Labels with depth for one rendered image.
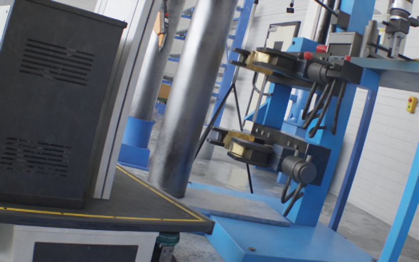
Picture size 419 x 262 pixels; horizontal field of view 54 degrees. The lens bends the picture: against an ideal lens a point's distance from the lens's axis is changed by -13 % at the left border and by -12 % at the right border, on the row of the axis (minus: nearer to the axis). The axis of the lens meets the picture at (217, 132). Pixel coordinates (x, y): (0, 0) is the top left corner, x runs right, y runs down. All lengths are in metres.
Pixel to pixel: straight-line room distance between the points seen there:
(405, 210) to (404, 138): 2.56
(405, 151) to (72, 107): 3.58
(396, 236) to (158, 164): 1.25
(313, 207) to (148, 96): 1.61
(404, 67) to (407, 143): 2.58
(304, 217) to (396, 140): 2.01
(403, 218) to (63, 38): 1.44
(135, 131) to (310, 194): 1.55
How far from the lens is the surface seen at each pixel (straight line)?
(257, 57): 2.31
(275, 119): 2.87
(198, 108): 2.31
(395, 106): 4.61
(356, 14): 2.71
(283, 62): 2.24
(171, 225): 1.36
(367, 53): 2.05
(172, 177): 2.34
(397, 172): 4.37
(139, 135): 3.60
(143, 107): 3.59
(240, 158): 2.22
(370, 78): 2.05
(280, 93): 2.87
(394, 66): 1.86
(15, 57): 1.09
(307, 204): 2.67
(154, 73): 3.58
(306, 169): 2.09
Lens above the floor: 0.72
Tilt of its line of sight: 5 degrees down
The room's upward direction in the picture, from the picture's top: 16 degrees clockwise
